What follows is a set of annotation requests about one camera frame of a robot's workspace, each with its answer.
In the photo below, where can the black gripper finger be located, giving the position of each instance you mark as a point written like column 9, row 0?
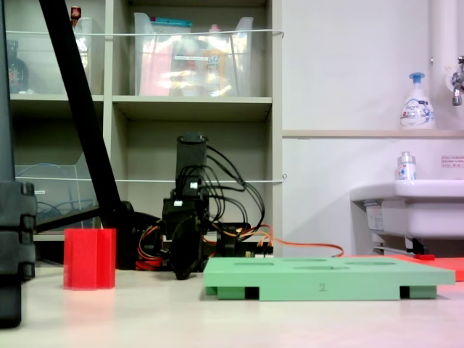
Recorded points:
column 180, row 250
column 195, row 246

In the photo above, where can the red cross columnar block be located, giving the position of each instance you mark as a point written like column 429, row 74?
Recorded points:
column 88, row 259

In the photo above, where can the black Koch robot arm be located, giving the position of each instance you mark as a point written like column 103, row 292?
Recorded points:
column 190, row 156

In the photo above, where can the green shape sorting board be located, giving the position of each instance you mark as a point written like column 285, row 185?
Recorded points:
column 290, row 279

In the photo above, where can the beige shelf unit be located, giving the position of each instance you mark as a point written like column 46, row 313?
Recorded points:
column 192, row 105

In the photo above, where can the clear storage bin with supplies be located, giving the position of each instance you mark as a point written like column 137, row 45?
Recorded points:
column 192, row 72

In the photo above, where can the pink package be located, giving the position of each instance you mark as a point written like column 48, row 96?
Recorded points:
column 154, row 72

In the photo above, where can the orange labelled bottle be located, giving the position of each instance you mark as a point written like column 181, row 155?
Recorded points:
column 214, row 61

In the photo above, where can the white sink label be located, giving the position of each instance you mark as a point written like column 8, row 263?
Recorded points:
column 376, row 217

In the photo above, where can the teal topped package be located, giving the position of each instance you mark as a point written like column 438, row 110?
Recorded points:
column 170, row 23

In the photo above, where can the clear plastic container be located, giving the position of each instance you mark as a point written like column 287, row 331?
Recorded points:
column 47, row 72

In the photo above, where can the dark glass bottle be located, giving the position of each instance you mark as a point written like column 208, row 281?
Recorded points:
column 17, row 76

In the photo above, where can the bottle with red cap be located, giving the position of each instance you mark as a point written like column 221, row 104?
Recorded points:
column 75, row 14

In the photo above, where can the white sink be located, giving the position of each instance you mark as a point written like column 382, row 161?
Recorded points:
column 417, row 210

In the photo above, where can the small clear sanitizer bottle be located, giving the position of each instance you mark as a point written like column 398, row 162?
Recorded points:
column 406, row 168

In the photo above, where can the small red flat piece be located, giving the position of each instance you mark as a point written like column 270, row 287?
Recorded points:
column 425, row 257

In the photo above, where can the white pump soap bottle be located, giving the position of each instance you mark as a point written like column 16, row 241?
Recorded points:
column 417, row 108

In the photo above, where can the metal faucet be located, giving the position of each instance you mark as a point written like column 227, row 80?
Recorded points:
column 456, row 87

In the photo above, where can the black camera tripod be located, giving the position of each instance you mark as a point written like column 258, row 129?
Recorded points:
column 72, row 72

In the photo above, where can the sink mounting bracket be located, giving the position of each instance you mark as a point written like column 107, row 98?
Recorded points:
column 415, row 244

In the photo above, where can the pink text wall sign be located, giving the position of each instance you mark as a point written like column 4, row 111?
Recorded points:
column 453, row 161

